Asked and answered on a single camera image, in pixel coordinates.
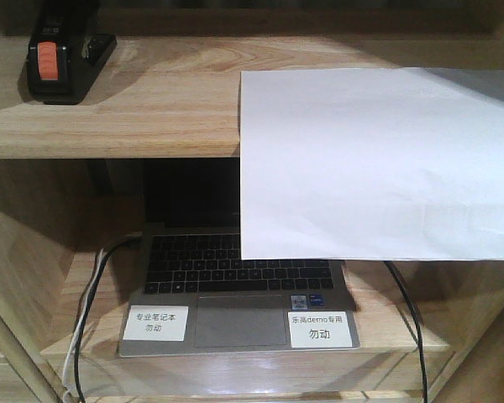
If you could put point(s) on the white paper sheet stack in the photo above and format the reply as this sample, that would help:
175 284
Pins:
380 164

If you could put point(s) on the black stapler with orange grip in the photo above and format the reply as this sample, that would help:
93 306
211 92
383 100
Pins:
65 52

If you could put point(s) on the silver laptop with black keyboard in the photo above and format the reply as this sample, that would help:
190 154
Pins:
191 256

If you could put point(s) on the wooden upper shelf board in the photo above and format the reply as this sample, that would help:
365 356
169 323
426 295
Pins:
156 96

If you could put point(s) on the right white paper label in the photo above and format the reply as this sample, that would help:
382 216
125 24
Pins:
319 329

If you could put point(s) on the white paper label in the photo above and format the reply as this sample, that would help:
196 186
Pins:
319 329
156 323

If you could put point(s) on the left white paper label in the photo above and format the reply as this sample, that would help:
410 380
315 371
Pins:
156 323

